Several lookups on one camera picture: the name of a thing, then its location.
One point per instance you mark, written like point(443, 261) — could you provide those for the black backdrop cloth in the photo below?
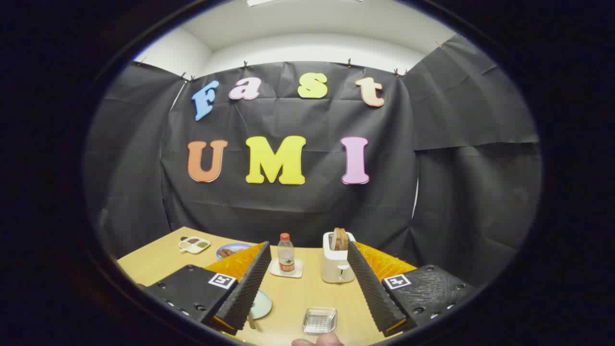
point(298, 211)

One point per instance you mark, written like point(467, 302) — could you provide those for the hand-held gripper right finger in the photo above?
point(372, 293)

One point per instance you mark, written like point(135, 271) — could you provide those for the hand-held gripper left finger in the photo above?
point(250, 288)

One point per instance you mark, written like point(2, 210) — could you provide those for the light green plate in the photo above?
point(262, 305)

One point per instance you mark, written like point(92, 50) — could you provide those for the white square coaster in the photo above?
point(298, 272)

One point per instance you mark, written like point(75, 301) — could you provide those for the white divided sauce dish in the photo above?
point(194, 245)

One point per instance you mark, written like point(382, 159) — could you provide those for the blue plate with food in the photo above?
point(235, 248)

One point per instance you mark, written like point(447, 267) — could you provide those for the ceiling light panel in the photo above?
point(262, 2)

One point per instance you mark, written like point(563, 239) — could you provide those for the clear water bottle red cap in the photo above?
point(286, 254)

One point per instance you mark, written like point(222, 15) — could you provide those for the white toaster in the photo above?
point(336, 269)

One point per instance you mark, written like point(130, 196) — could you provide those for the toasted bread slice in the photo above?
point(335, 239)
point(344, 239)

